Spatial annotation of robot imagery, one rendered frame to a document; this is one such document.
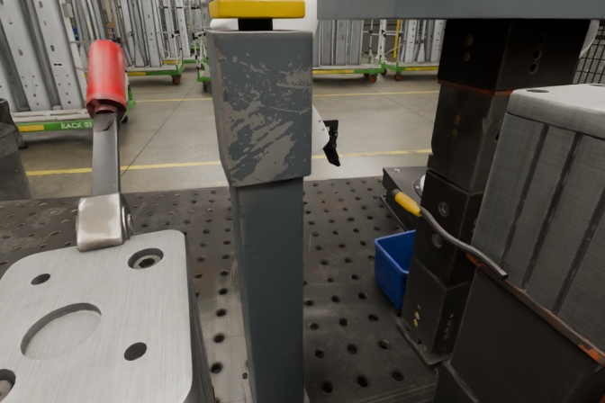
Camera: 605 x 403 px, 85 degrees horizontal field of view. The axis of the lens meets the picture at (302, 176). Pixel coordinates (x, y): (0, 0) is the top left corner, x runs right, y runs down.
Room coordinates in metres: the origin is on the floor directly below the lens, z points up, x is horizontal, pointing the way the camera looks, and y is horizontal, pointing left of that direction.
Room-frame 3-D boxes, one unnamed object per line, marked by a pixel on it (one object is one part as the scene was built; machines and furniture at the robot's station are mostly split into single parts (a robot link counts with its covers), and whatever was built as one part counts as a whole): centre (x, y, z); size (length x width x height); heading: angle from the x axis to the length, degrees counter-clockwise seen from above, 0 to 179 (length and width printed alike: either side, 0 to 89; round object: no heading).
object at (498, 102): (0.36, -0.21, 0.92); 0.10 x 0.08 x 0.45; 110
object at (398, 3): (0.36, -0.21, 1.16); 0.37 x 0.14 x 0.02; 110
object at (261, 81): (0.27, 0.04, 0.92); 0.08 x 0.08 x 0.44; 20
